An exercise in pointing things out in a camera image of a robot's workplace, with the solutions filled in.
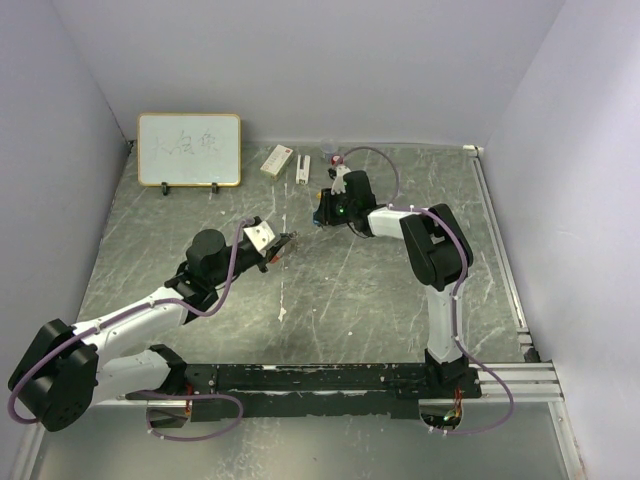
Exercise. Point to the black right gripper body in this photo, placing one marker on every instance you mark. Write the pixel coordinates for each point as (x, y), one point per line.
(336, 209)

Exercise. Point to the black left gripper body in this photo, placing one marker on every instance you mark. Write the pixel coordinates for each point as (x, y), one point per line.
(260, 261)

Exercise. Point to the metal key organizer red handle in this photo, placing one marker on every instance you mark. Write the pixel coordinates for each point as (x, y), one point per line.
(286, 245)

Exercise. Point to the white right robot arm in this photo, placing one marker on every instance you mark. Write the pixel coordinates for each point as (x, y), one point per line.
(439, 255)

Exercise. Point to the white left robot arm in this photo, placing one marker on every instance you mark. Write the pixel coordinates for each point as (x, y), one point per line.
(69, 368)

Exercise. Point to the white stapler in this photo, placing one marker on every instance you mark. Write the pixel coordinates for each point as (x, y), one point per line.
(302, 169)

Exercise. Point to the red black stamp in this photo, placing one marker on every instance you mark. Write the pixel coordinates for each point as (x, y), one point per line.
(335, 161)

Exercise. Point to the clear plastic cup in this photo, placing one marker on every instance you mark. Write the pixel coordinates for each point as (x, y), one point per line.
(328, 147)

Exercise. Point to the green white staples box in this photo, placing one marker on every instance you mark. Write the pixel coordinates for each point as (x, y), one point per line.
(277, 161)

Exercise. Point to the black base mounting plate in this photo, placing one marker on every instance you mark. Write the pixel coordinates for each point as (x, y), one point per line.
(302, 405)

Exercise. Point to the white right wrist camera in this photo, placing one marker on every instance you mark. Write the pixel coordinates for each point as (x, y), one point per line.
(339, 184)

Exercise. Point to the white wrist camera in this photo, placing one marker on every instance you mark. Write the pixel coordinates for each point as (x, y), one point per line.
(261, 236)
(339, 184)

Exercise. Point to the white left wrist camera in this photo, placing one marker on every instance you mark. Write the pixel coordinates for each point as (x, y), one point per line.
(261, 236)

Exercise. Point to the white board yellow frame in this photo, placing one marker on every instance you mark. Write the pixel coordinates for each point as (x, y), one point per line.
(189, 149)

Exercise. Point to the aluminium right side rail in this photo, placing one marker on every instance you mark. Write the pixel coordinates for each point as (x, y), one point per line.
(525, 339)

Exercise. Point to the aluminium rail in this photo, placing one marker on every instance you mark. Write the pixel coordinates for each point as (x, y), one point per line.
(520, 385)
(525, 339)

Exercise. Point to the aluminium front rail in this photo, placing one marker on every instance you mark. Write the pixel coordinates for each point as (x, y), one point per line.
(520, 385)

